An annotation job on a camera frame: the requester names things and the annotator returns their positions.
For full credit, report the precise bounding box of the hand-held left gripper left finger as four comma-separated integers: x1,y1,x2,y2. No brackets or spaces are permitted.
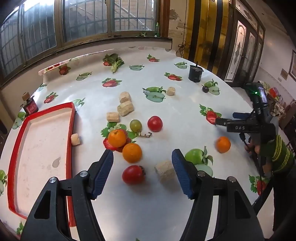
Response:
21,149,114,241

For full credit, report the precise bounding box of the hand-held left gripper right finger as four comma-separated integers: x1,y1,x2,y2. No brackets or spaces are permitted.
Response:
171,149,264,241

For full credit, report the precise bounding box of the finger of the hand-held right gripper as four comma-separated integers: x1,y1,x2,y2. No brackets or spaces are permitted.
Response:
232,112,255,119
215,117,232,127

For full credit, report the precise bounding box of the orange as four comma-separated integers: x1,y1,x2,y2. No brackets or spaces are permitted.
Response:
108,130,127,148
122,143,142,163
216,136,231,153

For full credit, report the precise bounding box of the red tomato with calyx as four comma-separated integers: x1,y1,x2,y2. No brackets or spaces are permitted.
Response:
122,165,147,185

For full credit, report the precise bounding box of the smooth red tomato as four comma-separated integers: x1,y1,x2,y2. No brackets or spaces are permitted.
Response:
147,115,163,132

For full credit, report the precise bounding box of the green grape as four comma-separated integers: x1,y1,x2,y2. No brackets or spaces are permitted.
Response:
129,119,142,133

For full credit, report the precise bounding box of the red rimmed white tray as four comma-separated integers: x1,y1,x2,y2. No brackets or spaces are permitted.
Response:
7,101,77,229

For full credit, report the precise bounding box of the person's right forearm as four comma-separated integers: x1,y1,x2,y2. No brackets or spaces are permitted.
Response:
259,134,295,173

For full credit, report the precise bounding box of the person's right hand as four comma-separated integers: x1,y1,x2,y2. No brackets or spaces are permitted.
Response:
245,137,262,159

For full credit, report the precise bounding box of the fruit print tablecloth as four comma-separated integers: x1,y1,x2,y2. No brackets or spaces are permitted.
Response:
0,45,275,241

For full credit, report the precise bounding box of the small pale wooden chunk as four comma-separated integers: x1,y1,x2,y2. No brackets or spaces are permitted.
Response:
70,133,81,146

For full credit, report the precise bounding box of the black cylindrical container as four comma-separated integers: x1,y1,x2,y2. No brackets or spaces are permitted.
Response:
188,61,204,83

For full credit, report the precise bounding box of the glass panel door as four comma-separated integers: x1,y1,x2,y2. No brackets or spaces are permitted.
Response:
225,11,265,86

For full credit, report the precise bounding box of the dark jar with red label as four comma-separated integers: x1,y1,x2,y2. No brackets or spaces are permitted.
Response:
20,96,39,115

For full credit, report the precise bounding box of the green leafy vegetable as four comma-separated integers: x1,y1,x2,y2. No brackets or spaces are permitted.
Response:
103,53,125,74

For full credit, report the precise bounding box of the barred window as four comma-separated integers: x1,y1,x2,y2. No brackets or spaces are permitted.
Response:
0,0,163,78

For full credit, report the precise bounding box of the black cable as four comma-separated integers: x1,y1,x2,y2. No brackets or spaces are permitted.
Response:
240,133,266,179

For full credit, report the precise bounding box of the wall picture frame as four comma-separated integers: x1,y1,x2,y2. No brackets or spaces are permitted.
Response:
288,50,296,81

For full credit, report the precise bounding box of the gold striped wall panel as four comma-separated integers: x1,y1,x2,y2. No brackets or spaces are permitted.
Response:
187,0,234,75

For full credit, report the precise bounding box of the hanging wall cable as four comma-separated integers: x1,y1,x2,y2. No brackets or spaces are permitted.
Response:
177,23,192,58

